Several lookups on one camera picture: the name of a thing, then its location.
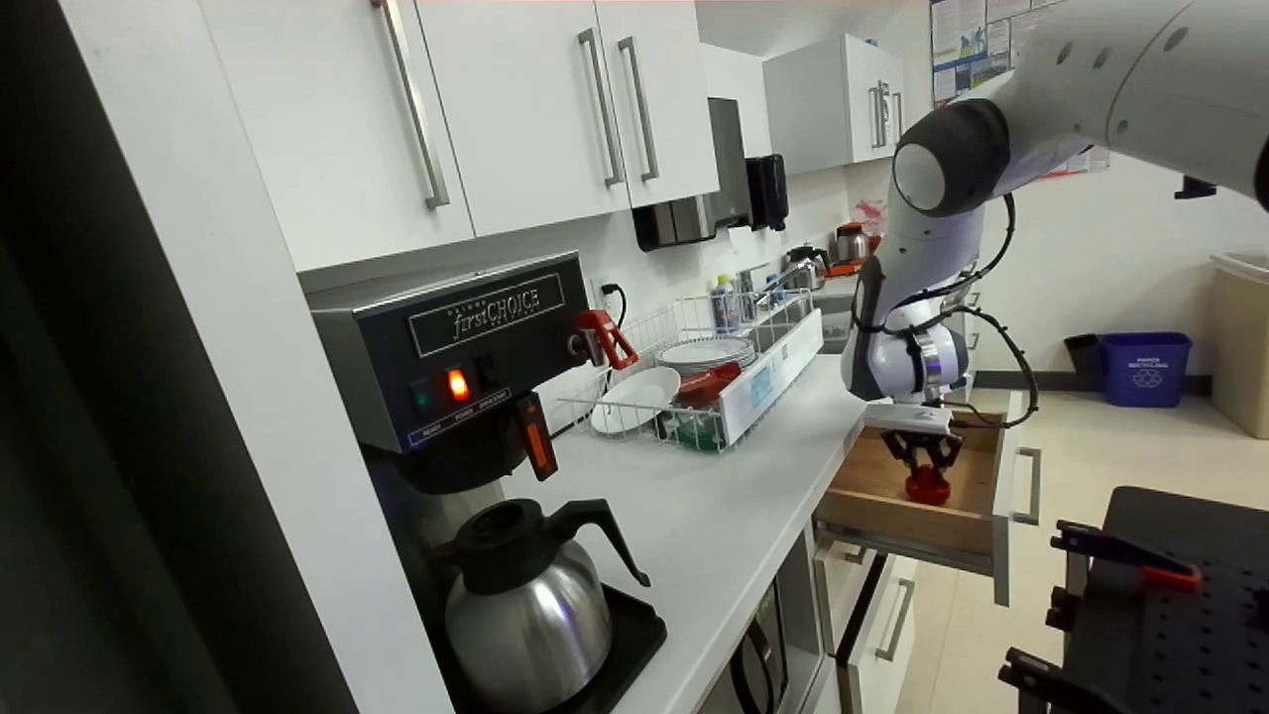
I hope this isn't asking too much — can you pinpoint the open wooden drawer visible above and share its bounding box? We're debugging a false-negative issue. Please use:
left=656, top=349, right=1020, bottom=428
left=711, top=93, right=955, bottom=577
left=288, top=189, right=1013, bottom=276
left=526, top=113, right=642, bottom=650
left=814, top=405, right=1052, bottom=610

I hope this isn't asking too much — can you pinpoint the black paper towel dispenser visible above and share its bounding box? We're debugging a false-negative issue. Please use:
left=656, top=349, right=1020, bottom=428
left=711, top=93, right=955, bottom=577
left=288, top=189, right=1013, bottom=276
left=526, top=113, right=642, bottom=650
left=626, top=189, right=725, bottom=259

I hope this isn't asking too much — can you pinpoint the black steel coffee maker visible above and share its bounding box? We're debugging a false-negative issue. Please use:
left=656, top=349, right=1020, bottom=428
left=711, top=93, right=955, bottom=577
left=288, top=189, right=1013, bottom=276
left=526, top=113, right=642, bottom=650
left=305, top=249, right=675, bottom=714

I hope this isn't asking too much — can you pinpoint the white upper cabinet door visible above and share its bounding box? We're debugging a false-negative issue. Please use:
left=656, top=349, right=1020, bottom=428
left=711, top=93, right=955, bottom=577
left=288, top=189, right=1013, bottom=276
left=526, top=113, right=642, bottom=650
left=194, top=0, right=481, bottom=276
left=412, top=0, right=639, bottom=240
left=592, top=0, right=723, bottom=215

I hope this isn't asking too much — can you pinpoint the black clamp red handle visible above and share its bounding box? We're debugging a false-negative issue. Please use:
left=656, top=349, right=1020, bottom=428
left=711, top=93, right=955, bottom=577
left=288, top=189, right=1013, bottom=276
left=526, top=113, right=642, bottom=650
left=1048, top=514, right=1210, bottom=593

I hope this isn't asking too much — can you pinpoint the beige bin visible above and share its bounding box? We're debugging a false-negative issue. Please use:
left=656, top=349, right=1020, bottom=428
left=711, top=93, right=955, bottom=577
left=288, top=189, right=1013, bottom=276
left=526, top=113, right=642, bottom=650
left=1205, top=249, right=1269, bottom=443

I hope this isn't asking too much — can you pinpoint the steel pot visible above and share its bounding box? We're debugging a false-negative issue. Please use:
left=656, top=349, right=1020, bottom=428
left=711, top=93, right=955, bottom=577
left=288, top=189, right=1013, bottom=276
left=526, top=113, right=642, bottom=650
left=778, top=240, right=831, bottom=298

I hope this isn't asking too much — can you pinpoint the black soap dispenser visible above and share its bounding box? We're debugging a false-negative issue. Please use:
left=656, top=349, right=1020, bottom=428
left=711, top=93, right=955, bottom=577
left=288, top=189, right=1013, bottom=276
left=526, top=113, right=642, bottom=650
left=740, top=149, right=791, bottom=234

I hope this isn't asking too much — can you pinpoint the wall poster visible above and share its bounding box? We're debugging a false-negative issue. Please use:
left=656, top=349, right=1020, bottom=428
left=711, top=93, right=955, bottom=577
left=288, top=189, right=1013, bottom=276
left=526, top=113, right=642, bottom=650
left=925, top=0, right=1061, bottom=111

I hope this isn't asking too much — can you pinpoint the white lower drawer front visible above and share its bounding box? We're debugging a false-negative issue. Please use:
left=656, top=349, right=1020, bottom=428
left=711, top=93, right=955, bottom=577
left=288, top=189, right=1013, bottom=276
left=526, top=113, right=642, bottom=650
left=838, top=550, right=926, bottom=714

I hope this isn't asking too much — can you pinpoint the white far wall cabinet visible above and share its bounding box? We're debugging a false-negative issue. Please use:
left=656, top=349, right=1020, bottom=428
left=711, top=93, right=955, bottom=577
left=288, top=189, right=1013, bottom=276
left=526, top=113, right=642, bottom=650
left=756, top=31, right=916, bottom=179

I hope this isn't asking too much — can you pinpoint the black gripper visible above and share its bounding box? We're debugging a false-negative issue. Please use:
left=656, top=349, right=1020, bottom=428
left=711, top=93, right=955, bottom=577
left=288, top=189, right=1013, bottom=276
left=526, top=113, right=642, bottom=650
left=867, top=399, right=964, bottom=484

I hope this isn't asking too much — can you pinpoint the steel coffee carafe black handle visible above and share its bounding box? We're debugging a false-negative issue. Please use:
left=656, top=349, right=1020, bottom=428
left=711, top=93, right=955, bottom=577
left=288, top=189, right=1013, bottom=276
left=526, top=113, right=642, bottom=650
left=433, top=497, right=655, bottom=714

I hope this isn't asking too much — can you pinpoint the white plate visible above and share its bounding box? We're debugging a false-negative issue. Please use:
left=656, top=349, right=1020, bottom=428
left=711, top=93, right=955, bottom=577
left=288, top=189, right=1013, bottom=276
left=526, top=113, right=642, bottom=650
left=655, top=333, right=753, bottom=376
left=586, top=361, right=690, bottom=439

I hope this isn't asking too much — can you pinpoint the black pegboard cart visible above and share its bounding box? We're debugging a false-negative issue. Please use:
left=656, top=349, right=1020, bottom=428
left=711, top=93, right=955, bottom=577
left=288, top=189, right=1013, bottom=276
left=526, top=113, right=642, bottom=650
left=1052, top=484, right=1269, bottom=714

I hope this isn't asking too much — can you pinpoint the black waste bin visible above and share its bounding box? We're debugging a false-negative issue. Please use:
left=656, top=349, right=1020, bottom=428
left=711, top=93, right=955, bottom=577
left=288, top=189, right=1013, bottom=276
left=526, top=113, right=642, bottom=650
left=1060, top=330, right=1111, bottom=387

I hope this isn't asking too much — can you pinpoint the blue recycling bin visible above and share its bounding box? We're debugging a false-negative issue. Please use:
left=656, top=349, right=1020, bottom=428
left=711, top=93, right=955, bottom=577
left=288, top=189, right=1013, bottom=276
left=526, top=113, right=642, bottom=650
left=1097, top=330, right=1197, bottom=411

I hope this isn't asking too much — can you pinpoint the steel cabinet handle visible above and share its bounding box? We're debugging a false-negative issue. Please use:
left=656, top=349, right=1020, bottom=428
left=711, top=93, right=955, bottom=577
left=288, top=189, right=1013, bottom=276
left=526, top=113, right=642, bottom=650
left=569, top=22, right=626, bottom=189
left=610, top=31, right=660, bottom=185
left=364, top=0, right=456, bottom=215

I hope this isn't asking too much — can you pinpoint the black power cord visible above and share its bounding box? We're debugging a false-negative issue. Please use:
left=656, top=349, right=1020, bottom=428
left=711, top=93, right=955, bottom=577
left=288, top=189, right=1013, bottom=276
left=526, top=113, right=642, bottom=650
left=543, top=276, right=634, bottom=443

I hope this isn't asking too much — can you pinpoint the red bowl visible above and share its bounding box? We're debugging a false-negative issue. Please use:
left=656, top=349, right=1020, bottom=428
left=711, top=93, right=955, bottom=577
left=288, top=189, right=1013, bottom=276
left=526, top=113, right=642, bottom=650
left=676, top=361, right=744, bottom=408

